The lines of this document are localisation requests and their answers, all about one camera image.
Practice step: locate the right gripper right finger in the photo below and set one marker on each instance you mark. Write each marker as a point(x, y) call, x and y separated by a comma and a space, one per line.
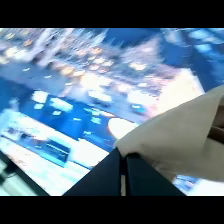
point(148, 181)

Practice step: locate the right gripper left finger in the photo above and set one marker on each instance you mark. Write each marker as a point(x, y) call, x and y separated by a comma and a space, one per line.
point(103, 181)

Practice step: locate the beige garment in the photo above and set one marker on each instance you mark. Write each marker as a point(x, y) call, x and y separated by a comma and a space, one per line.
point(180, 140)

